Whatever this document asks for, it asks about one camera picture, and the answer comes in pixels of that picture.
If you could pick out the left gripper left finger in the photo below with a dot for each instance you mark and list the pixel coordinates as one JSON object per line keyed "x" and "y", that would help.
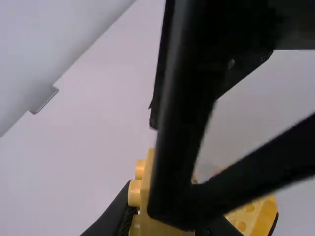
{"x": 115, "y": 216}

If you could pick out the yellow toy car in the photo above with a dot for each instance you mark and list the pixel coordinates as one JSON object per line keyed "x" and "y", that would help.
{"x": 137, "y": 193}

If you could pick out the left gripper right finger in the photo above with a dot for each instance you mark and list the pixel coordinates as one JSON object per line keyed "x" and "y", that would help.
{"x": 219, "y": 227}

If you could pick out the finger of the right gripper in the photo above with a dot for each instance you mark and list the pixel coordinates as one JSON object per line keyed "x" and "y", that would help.
{"x": 177, "y": 123}

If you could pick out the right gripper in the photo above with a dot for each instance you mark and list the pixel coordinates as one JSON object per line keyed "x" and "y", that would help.
{"x": 295, "y": 22}

